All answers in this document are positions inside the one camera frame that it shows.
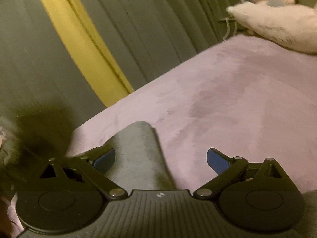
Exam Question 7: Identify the yellow curtain strip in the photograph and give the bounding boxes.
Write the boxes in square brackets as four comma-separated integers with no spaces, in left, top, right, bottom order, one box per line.
[40,0,134,107]

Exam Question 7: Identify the white pillow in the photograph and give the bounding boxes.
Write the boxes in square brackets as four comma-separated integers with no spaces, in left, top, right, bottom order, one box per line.
[226,2,316,54]

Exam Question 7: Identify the pink bed blanket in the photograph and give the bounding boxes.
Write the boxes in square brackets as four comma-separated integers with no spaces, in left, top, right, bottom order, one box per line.
[1,35,316,237]

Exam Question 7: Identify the grey sweatpants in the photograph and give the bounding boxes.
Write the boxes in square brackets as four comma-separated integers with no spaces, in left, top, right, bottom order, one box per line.
[105,121,176,192]

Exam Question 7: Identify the grey-green curtain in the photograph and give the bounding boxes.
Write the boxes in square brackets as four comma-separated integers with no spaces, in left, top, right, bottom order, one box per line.
[1,0,239,126]

